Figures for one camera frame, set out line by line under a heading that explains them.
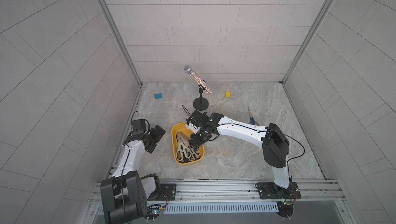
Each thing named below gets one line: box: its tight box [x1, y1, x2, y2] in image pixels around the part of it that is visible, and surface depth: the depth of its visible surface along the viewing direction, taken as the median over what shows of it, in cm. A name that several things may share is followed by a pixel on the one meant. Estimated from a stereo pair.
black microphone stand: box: [192, 84, 209, 111], surface depth 106 cm
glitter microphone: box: [184, 65, 213, 95], surface depth 89 cm
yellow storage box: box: [171, 121, 205, 166], surface depth 82 cm
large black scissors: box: [176, 153, 192, 164], surface depth 80 cm
